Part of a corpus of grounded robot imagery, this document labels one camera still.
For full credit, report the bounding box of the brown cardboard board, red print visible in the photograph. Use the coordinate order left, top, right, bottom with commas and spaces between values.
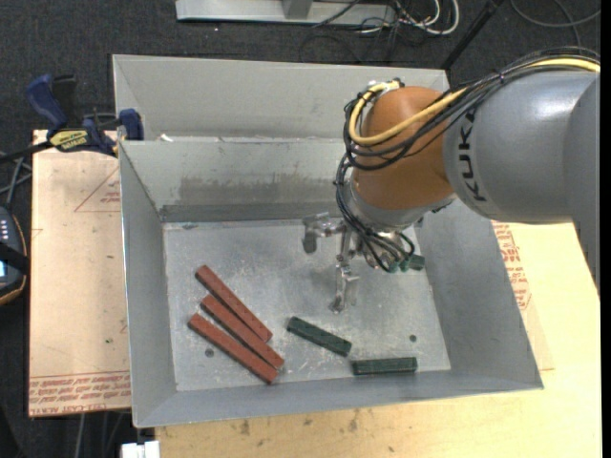
27, 129, 558, 419

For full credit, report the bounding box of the dark green flat block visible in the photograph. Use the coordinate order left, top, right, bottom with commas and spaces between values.
350, 356, 419, 377
285, 316, 353, 358

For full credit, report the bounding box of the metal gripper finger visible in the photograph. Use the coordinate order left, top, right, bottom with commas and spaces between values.
328, 264, 361, 316
301, 211, 346, 255

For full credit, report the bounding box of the grey metal bin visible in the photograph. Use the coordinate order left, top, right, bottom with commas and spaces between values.
112, 53, 545, 429

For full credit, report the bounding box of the red-brown flat block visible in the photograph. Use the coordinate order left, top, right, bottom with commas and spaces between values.
194, 264, 274, 344
200, 294, 285, 370
187, 313, 280, 385

